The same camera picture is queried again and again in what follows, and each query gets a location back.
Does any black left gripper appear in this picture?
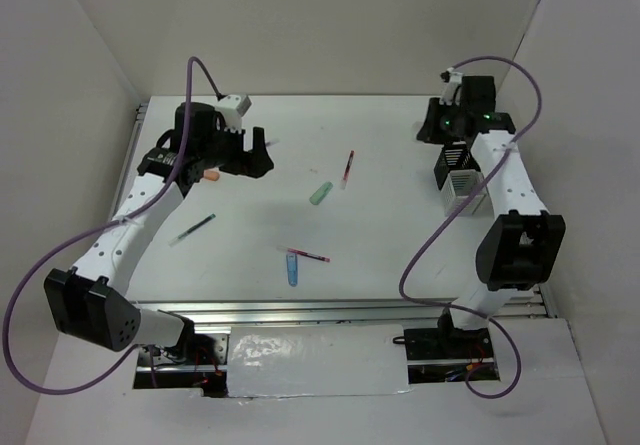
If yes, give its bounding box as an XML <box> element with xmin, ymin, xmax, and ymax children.
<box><xmin>199</xmin><ymin>119</ymin><xmax>274</xmax><ymax>179</ymax></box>

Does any green lead case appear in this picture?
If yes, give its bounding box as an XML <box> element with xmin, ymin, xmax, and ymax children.
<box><xmin>309</xmin><ymin>181</ymin><xmax>333</xmax><ymax>206</ymax></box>

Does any red gel pen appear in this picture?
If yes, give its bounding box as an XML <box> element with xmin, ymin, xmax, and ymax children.
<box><xmin>276</xmin><ymin>246</ymin><xmax>331</xmax><ymax>263</ymax></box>
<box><xmin>340</xmin><ymin>150</ymin><xmax>355</xmax><ymax>190</ymax></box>

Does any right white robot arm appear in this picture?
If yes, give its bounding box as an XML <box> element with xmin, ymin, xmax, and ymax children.
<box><xmin>417</xmin><ymin>69</ymin><xmax>566</xmax><ymax>357</ymax></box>

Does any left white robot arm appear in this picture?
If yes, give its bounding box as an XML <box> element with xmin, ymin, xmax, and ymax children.
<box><xmin>44</xmin><ymin>95</ymin><xmax>274</xmax><ymax>364</ymax></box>

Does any orange lead case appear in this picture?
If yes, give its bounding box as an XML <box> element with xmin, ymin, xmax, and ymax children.
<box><xmin>203</xmin><ymin>170</ymin><xmax>220</xmax><ymax>182</ymax></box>

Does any white mesh organizer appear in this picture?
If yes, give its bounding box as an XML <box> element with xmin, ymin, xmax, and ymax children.
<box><xmin>440</xmin><ymin>169</ymin><xmax>492</xmax><ymax>217</ymax></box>

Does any blue lead case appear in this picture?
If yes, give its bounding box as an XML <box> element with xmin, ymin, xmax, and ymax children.
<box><xmin>286</xmin><ymin>252</ymin><xmax>298</xmax><ymax>287</ymax></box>

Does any white foil cover board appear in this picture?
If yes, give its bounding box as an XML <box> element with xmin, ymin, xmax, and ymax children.
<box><xmin>227</xmin><ymin>324</ymin><xmax>410</xmax><ymax>398</ymax></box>

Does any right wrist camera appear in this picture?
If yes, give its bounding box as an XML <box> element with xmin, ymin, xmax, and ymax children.
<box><xmin>439</xmin><ymin>67</ymin><xmax>464</xmax><ymax>106</ymax></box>

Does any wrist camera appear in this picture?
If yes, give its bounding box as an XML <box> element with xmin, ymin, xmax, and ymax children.
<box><xmin>439</xmin><ymin>67</ymin><xmax>464</xmax><ymax>106</ymax></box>
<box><xmin>215</xmin><ymin>95</ymin><xmax>252</xmax><ymax>131</ymax></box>

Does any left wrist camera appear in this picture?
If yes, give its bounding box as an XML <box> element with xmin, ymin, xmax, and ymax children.
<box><xmin>215</xmin><ymin>95</ymin><xmax>252</xmax><ymax>131</ymax></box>

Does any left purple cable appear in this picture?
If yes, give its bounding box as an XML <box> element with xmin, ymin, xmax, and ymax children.
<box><xmin>2</xmin><ymin>56</ymin><xmax>226</xmax><ymax>397</ymax></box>

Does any purple cable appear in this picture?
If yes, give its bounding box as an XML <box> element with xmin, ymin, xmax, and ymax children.
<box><xmin>399</xmin><ymin>56</ymin><xmax>545</xmax><ymax>399</ymax></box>
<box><xmin>2</xmin><ymin>56</ymin><xmax>226</xmax><ymax>397</ymax></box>

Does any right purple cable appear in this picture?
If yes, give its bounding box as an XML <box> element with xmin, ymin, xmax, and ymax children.
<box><xmin>399</xmin><ymin>56</ymin><xmax>545</xmax><ymax>399</ymax></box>

